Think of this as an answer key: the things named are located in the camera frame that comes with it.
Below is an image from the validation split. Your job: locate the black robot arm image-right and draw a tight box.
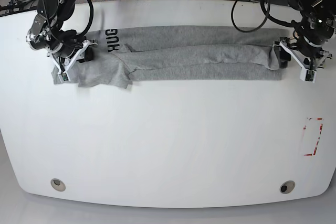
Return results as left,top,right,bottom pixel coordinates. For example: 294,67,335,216
259,0,335,81

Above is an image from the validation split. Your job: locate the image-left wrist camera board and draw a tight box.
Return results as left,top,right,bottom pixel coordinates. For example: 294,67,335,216
58,72,71,83

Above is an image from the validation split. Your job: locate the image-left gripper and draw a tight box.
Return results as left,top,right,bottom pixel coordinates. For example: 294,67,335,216
47,39,98,74

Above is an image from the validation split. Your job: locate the table cable grommet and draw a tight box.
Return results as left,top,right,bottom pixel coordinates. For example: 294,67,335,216
279,180,296,194
50,178,66,192

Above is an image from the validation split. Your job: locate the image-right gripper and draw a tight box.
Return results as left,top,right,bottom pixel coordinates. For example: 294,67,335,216
272,39,332,70

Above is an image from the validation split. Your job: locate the black tripod stand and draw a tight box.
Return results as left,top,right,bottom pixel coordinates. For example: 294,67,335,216
1,0,39,17

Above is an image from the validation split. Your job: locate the black robot arm image-left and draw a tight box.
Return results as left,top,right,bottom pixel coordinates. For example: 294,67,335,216
27,0,290,87

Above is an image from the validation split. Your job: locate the right table cable grommet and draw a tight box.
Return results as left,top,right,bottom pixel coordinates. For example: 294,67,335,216
279,180,296,194

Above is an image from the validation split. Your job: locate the red tape rectangle marking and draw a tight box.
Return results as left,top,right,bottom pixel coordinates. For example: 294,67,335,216
301,118,323,156

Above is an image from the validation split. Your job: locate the grey T-shirt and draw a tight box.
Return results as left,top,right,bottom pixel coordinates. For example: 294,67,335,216
51,25,289,90

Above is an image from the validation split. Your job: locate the left table cable grommet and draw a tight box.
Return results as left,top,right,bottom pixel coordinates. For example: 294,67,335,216
50,178,66,192

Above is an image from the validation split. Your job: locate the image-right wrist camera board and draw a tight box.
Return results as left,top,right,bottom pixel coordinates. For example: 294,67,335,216
300,68,317,83

